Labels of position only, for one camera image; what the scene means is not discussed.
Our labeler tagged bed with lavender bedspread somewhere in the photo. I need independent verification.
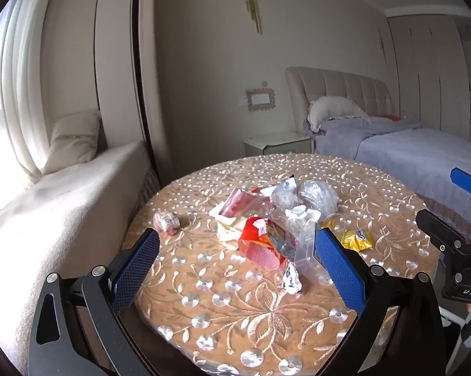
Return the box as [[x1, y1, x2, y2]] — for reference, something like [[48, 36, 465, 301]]
[[303, 117, 471, 241]]

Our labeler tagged yellow snack wrapper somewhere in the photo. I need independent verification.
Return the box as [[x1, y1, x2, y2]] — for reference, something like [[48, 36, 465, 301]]
[[322, 218, 374, 252]]

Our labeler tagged embroidered lace tablecloth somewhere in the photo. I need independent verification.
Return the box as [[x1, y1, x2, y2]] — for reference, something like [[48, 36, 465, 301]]
[[123, 154, 438, 375]]

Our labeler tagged beige built-in wardrobe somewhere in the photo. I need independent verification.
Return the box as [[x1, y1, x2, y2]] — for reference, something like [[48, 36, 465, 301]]
[[388, 14, 471, 141]]

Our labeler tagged small pink crumpled wrapper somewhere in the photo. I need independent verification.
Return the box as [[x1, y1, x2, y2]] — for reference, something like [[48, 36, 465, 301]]
[[153, 211, 180, 235]]

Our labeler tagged small white black wrapper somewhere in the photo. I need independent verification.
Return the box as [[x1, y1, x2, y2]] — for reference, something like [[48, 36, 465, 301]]
[[282, 261, 303, 295]]

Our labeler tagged clear crumpled plastic bag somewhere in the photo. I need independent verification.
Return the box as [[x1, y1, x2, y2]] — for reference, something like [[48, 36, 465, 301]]
[[270, 176, 339, 222]]

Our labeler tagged clear plastic box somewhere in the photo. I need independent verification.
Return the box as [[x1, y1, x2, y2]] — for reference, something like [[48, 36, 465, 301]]
[[292, 219, 333, 286]]

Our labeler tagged white ruffled bed pillow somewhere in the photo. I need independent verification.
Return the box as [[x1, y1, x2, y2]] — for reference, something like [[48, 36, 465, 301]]
[[307, 96, 368, 133]]

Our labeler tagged white crumpled tissue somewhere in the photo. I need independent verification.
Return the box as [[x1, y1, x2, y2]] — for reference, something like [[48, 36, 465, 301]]
[[215, 215, 246, 251]]

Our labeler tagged red orange snack bag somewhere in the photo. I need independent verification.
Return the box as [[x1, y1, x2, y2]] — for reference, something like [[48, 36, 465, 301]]
[[238, 217, 297, 270]]

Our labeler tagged beige throw pillow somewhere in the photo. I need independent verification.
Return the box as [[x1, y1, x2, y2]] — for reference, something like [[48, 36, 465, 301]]
[[44, 110, 101, 175]]

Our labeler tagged white bedside table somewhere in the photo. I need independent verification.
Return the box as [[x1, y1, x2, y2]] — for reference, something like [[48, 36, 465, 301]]
[[244, 132, 314, 157]]

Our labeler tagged beige upholstered headboard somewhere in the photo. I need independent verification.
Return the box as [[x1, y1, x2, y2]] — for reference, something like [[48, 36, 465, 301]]
[[285, 66, 395, 133]]

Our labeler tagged pink snack package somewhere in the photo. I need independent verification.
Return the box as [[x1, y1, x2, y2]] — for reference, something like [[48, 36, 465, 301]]
[[208, 188, 269, 225]]

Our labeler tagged white sheer curtain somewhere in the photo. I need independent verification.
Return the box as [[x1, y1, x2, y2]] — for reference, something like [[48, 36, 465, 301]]
[[0, 0, 49, 211]]

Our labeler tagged framed wall switch plate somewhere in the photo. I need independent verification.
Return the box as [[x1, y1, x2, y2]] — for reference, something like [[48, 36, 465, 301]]
[[238, 87, 275, 112]]

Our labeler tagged gold wall ornament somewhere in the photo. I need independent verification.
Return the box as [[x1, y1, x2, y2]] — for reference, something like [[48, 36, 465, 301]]
[[246, 0, 262, 35]]

